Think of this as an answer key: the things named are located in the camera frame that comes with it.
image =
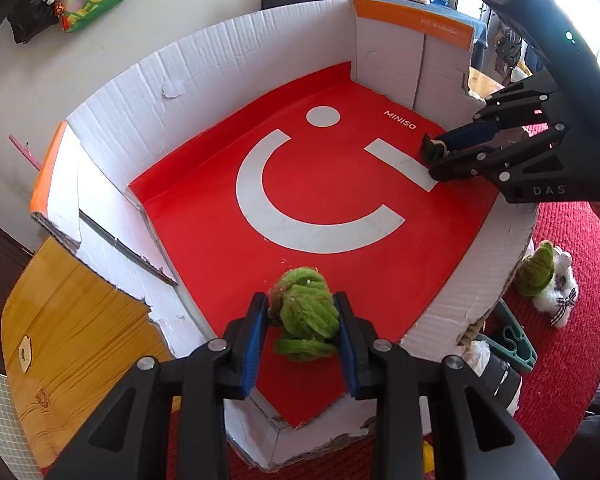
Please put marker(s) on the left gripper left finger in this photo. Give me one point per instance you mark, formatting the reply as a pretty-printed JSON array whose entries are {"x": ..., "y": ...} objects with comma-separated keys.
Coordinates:
[{"x": 127, "y": 435}]

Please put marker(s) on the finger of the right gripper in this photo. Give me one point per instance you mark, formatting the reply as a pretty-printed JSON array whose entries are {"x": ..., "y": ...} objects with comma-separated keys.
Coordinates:
[
  {"x": 520, "y": 104},
  {"x": 485, "y": 164}
]

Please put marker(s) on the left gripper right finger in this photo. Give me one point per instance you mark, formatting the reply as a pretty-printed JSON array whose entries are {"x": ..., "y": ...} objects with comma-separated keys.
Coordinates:
[{"x": 474, "y": 436}]

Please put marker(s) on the dark haired doll figurine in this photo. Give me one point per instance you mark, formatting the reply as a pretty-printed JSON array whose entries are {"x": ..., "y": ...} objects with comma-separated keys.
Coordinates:
[{"x": 435, "y": 148}]

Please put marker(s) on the teal plastic clip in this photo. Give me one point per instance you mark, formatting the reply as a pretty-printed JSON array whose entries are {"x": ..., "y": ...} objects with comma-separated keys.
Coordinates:
[{"x": 507, "y": 339}]

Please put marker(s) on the white fluffy plush toy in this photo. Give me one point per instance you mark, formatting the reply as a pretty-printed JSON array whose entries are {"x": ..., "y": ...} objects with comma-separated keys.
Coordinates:
[{"x": 558, "y": 298}]

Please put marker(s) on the green yarn ball toy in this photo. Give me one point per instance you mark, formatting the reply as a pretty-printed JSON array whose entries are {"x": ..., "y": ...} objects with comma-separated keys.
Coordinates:
[{"x": 303, "y": 306}]

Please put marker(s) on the black white roll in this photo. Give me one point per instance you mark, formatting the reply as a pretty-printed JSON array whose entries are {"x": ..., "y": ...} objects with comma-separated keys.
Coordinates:
[{"x": 497, "y": 374}]

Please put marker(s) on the red woven mat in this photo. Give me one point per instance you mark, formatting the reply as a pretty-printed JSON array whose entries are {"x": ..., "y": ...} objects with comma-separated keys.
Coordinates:
[{"x": 420, "y": 260}]

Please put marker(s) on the white orange cardboard box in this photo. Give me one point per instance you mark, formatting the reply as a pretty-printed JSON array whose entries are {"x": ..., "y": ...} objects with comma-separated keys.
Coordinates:
[{"x": 321, "y": 64}]

